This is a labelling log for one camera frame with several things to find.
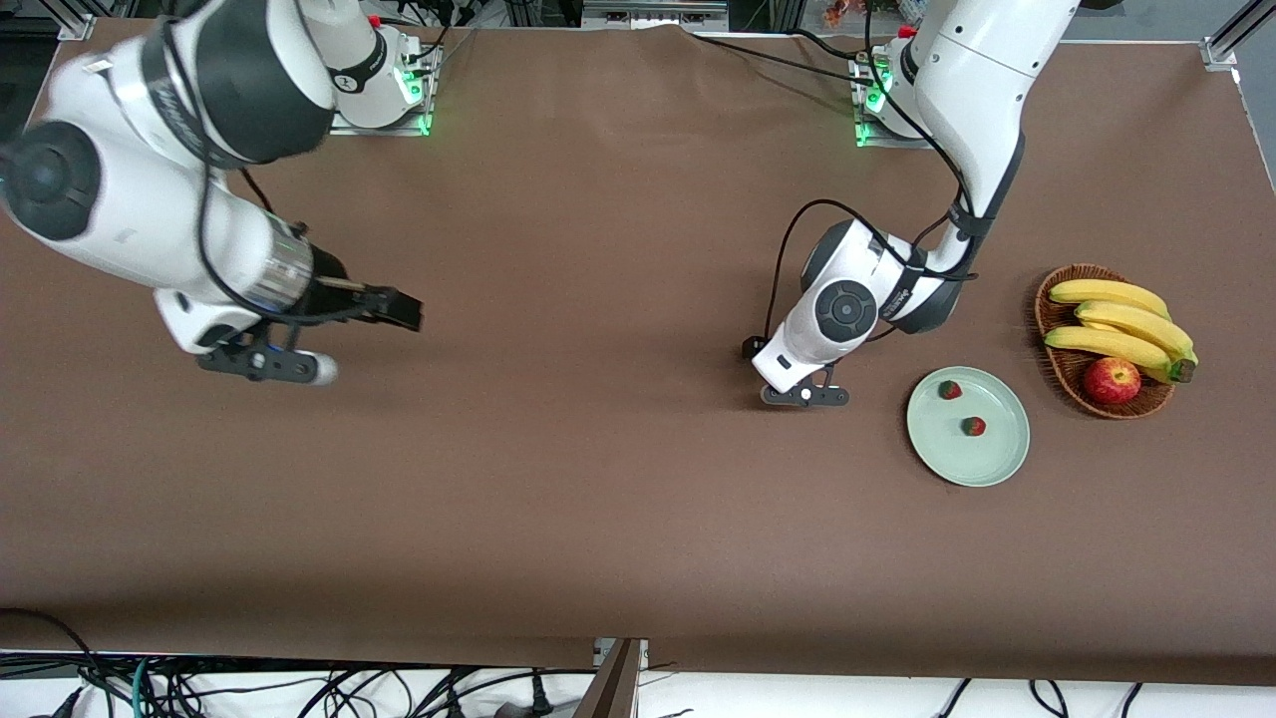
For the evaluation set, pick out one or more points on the mint green plate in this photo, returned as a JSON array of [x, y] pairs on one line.
[[987, 464]]

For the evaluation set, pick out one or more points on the grey metal rail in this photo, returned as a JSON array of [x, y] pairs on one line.
[[653, 12]]

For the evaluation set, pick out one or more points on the aluminium frame corner profile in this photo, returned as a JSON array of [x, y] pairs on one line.
[[1231, 35], [78, 22]]

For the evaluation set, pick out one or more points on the red yellow apple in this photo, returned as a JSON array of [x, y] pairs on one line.
[[1112, 382]]

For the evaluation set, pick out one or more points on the brown wicker basket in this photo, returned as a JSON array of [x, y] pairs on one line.
[[1072, 374]]

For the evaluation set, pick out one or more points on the colourful object pile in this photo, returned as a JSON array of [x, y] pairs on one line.
[[857, 10]]

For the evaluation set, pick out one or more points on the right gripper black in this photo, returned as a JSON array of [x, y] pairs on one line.
[[332, 282]]

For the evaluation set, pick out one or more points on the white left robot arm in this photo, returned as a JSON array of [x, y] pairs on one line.
[[977, 80]]

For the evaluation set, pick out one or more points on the red strawberry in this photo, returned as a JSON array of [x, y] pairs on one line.
[[973, 426], [950, 390]]

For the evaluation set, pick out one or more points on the brown table cover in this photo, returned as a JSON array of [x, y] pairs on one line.
[[598, 499]]

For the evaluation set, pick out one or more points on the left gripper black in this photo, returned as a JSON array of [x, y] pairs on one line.
[[748, 349]]

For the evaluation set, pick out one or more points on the aluminium frame post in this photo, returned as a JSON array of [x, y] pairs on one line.
[[618, 678]]

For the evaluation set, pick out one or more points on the yellow banana bunch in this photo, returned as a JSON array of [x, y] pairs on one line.
[[1116, 344]]

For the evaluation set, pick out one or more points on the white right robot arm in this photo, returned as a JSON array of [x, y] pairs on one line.
[[120, 219]]

